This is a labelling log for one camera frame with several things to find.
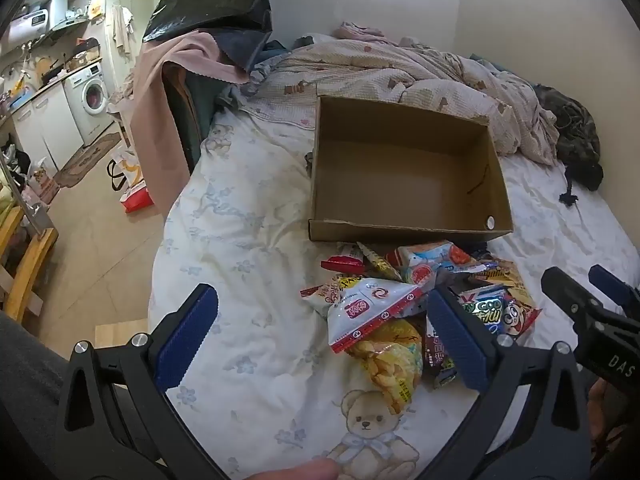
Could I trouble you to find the white water heater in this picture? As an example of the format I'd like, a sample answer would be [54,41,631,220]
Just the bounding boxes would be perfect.
[7,0,68,43]

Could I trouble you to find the pink white snack packet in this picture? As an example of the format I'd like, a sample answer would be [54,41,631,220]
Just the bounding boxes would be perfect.
[300,272,361,313]

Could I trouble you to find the light blue red snack packet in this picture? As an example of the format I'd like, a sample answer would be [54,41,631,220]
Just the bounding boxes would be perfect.
[387,240,483,288]

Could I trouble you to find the yellow chips packet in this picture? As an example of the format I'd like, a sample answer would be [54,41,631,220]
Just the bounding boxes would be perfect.
[345,317,423,413]

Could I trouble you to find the gold snack packet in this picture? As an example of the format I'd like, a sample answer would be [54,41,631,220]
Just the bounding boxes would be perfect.
[356,241,403,282]

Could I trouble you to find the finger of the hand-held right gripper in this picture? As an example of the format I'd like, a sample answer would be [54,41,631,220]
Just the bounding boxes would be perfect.
[541,266,608,333]
[588,264,640,311]

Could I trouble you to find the blue white green snack packet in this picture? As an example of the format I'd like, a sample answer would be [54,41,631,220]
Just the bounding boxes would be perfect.
[457,284,508,333]

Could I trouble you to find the white packet with red end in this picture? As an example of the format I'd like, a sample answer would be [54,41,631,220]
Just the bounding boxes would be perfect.
[320,255,364,273]

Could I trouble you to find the pink garment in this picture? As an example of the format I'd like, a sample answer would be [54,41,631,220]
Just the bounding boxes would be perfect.
[332,22,386,41]

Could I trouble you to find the white red-edged snack packet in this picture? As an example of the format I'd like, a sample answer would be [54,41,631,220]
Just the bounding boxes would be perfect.
[327,277,426,356]

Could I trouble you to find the brown cardboard box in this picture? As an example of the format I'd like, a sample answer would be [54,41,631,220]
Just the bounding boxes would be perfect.
[306,94,515,246]

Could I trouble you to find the person's left hand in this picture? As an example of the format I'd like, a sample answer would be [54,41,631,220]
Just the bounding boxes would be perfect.
[244,459,342,480]

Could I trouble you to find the person's right hand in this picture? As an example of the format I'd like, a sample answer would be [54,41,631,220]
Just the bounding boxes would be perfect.
[587,379,628,461]

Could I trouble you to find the pink cloth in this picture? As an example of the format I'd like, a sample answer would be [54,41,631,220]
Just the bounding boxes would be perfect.
[130,30,251,216]

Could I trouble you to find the white washing machine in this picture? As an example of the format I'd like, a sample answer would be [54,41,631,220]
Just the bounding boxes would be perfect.
[65,65,108,133]

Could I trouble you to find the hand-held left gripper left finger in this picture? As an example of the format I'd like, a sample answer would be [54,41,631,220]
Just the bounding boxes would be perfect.
[54,283,219,480]

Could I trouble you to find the red white shopping bag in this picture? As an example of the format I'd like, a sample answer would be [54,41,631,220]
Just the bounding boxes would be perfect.
[107,150,156,213]

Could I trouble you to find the yellow striped snack packet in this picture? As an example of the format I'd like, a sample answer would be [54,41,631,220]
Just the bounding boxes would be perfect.
[470,257,523,303]

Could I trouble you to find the dark green chair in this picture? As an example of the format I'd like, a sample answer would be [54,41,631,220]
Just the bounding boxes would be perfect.
[165,67,221,171]

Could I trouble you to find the camouflage jacket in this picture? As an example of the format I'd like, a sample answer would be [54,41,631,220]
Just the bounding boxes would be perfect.
[532,85,603,191]

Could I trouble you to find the light wooden board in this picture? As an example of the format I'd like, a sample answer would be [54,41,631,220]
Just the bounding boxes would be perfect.
[95,319,151,350]

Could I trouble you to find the brown floor mat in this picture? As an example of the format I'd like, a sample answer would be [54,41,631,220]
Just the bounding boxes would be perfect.
[52,132,123,188]

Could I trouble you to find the red cartoon snack packet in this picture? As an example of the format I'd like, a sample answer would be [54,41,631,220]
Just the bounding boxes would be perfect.
[500,295,543,346]

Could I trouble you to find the beige checkered duvet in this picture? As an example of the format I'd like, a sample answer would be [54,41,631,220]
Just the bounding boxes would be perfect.
[250,22,558,166]

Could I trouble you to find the black tasselled cord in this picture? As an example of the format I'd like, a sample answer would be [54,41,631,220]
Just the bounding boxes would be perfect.
[560,160,581,211]

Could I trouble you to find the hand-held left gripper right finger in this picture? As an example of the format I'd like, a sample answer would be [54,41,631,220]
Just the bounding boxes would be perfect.
[427,287,593,480]

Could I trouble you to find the hanging beige towel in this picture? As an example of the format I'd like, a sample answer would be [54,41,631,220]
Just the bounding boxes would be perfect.
[110,4,136,55]

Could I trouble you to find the yellow wooden chair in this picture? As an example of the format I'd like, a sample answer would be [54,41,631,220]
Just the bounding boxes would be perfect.
[0,205,58,321]

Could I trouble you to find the dark grey clothing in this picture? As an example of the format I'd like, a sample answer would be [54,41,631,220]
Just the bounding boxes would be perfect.
[0,310,68,480]

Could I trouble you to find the black plastic bag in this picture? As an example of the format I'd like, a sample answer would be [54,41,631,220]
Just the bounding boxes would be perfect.
[142,0,273,43]

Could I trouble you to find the white kitchen cabinet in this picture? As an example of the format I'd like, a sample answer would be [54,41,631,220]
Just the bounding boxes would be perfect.
[12,77,83,171]

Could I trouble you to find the dark brown snack packet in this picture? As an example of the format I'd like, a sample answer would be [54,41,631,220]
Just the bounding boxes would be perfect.
[425,320,458,390]

